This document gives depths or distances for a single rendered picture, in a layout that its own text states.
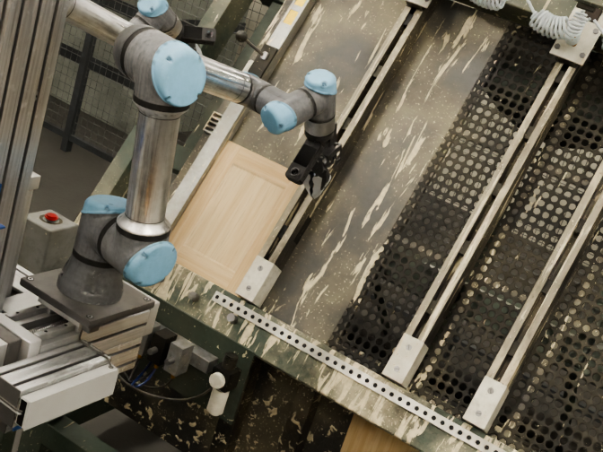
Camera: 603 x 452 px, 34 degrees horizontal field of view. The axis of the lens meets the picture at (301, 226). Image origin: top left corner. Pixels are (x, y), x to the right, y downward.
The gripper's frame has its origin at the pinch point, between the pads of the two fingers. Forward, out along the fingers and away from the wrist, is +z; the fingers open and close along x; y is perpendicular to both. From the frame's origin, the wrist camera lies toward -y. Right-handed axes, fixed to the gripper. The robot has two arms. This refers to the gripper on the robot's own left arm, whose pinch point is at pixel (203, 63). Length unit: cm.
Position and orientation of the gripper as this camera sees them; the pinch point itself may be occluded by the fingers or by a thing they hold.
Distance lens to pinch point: 308.3
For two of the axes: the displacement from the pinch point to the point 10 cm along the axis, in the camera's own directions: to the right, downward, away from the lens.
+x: -0.1, 9.3, -3.6
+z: 2.7, 3.5, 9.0
